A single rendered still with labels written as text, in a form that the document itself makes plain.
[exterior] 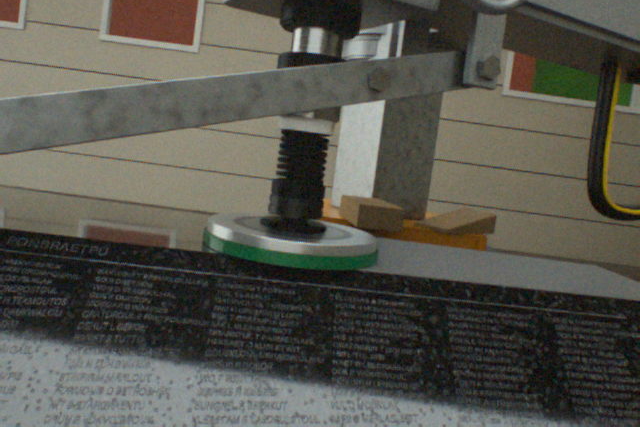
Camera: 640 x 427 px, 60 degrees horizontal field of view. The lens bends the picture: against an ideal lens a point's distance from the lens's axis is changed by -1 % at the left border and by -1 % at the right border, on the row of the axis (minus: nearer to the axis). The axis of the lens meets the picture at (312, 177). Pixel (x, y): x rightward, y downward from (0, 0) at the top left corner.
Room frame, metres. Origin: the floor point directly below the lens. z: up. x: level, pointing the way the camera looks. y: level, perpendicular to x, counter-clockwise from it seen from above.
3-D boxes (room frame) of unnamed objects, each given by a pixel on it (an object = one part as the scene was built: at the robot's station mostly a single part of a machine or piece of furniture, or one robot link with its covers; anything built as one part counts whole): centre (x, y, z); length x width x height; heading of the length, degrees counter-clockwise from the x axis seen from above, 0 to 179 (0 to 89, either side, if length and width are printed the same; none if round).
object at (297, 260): (0.70, 0.02, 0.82); 0.22 x 0.22 x 0.04
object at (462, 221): (1.37, -0.36, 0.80); 0.20 x 0.10 x 0.05; 131
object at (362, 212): (1.28, -0.14, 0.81); 0.20 x 0.10 x 0.05; 8
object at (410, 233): (1.53, -0.19, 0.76); 0.49 x 0.49 x 0.05; 0
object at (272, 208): (0.70, 0.02, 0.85); 0.07 x 0.07 x 0.01
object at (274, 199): (0.70, 0.02, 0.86); 0.07 x 0.07 x 0.01
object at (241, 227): (0.70, 0.02, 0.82); 0.21 x 0.21 x 0.01
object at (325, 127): (0.70, 0.02, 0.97); 0.07 x 0.07 x 0.04
